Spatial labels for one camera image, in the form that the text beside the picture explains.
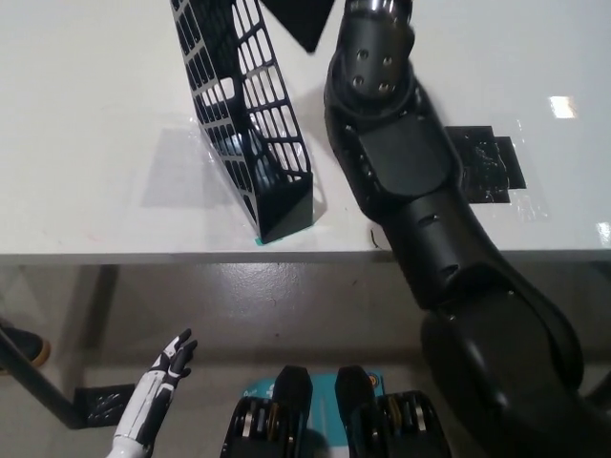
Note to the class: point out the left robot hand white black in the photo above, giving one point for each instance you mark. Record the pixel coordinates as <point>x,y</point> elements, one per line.
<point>153,393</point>

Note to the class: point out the black notebook with gold print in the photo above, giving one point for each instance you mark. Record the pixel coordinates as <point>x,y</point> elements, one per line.
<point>310,24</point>

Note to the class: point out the black mesh magazine shelf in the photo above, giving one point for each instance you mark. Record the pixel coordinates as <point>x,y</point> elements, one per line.
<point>286,205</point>

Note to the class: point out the black table foot plate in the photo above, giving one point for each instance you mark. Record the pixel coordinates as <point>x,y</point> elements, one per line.
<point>102,403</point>

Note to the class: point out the black shoe with tan sole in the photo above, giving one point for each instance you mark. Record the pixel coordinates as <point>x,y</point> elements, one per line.
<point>28,343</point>

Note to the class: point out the teal tape strip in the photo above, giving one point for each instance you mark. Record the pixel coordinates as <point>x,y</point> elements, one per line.
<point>261,242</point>

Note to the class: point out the thin black strand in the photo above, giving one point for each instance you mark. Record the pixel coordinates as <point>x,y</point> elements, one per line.
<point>373,237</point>

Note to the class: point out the black tape patch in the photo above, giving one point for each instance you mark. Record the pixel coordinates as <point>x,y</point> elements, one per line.
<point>506,162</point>

